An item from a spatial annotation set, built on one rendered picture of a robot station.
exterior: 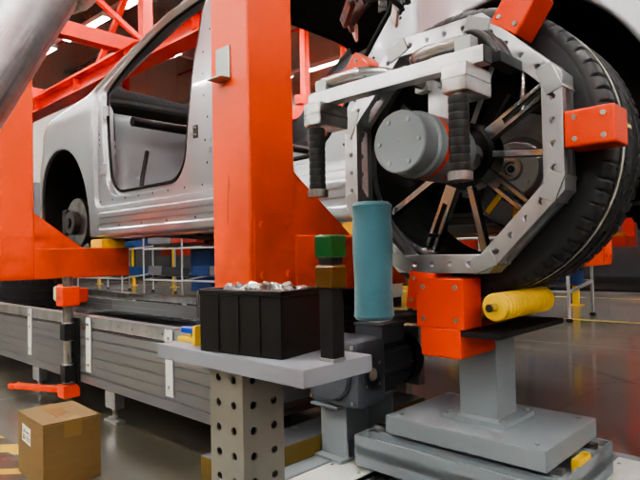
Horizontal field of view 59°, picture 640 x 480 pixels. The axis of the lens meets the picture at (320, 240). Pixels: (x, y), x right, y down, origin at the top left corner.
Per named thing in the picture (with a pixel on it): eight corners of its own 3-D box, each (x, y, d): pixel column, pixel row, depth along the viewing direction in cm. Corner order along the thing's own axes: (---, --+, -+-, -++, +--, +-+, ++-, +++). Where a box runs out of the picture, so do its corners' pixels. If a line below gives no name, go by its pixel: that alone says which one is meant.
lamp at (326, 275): (348, 288, 94) (347, 264, 94) (331, 290, 91) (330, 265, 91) (330, 287, 97) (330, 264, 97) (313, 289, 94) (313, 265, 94)
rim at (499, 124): (558, 293, 137) (644, 86, 124) (516, 301, 120) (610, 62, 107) (399, 221, 169) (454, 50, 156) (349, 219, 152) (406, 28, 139)
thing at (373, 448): (613, 477, 134) (612, 435, 134) (554, 533, 108) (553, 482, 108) (432, 433, 168) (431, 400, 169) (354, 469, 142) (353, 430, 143)
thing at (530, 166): (554, 244, 155) (600, 130, 147) (543, 244, 149) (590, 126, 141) (458, 206, 175) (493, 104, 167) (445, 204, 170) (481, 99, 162)
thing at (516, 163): (518, 184, 155) (527, 161, 153) (515, 183, 154) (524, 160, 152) (498, 176, 159) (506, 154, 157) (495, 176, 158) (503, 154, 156)
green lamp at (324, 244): (347, 258, 94) (347, 233, 94) (330, 258, 91) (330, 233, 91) (330, 258, 97) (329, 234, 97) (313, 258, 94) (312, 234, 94)
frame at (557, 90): (580, 274, 109) (571, -5, 110) (568, 275, 104) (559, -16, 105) (362, 271, 146) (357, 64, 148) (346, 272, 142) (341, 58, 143)
